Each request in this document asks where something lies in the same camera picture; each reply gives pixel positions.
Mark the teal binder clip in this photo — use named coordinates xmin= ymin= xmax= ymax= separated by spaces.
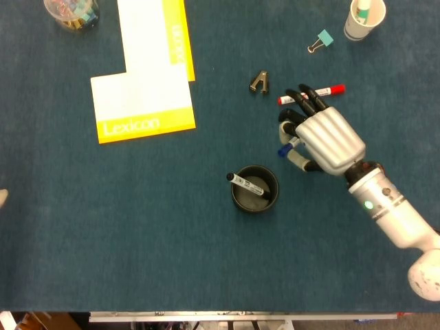
xmin=307 ymin=29 xmax=335 ymax=54

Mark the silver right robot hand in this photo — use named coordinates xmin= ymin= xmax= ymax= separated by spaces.
xmin=277 ymin=83 xmax=366 ymax=177

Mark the blue-capped white marker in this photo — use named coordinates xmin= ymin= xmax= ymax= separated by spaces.
xmin=277 ymin=137 xmax=300 ymax=157

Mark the white glue stick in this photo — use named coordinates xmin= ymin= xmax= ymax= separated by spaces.
xmin=355 ymin=0 xmax=372 ymax=25

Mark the yellow Lexicon notepad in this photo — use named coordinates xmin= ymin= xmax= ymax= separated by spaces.
xmin=90 ymin=71 xmax=197 ymax=144
xmin=116 ymin=0 xmax=197 ymax=83

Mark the black round pen cup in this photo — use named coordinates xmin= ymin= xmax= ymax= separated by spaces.
xmin=230 ymin=164 xmax=280 ymax=214

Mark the black-capped white marker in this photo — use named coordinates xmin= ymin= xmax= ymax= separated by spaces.
xmin=225 ymin=173 xmax=272 ymax=199

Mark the red-capped white marker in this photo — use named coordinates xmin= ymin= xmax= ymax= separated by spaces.
xmin=277 ymin=84 xmax=347 ymax=106

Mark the white paper cup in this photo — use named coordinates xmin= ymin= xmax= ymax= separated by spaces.
xmin=343 ymin=0 xmax=387 ymax=42

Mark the blue felt table mat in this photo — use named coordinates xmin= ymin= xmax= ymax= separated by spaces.
xmin=0 ymin=0 xmax=440 ymax=314

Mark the clear jar of binder clips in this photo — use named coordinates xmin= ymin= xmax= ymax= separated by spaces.
xmin=43 ymin=0 xmax=100 ymax=32

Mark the metal table frame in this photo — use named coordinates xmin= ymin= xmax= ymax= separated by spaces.
xmin=88 ymin=311 xmax=399 ymax=323

